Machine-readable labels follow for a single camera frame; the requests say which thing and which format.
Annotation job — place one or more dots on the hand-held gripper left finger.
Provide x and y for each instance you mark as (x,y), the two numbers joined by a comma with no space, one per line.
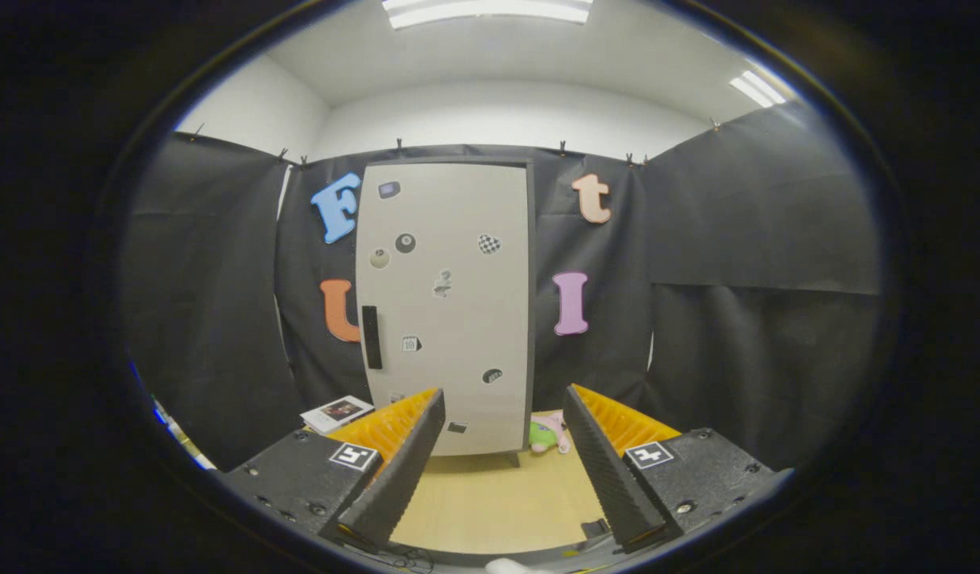
(394,486)

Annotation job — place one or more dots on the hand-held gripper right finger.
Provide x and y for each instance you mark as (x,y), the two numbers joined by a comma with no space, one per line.
(613,482)

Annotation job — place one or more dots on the dark grey shoe cabinet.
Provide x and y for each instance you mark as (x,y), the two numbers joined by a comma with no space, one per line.
(532,319)

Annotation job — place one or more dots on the green and pink plush toy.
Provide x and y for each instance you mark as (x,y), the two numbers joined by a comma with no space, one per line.
(544,436)

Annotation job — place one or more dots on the white book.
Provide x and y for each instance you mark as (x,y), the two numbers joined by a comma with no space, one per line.
(336,413)

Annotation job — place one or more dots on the black backdrop cloth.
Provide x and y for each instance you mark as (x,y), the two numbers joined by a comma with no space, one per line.
(737,255)

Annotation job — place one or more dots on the small ceiling light panel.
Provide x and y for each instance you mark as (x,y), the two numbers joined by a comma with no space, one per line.
(761,88)

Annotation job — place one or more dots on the long ceiling light panel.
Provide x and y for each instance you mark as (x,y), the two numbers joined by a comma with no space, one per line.
(490,11)

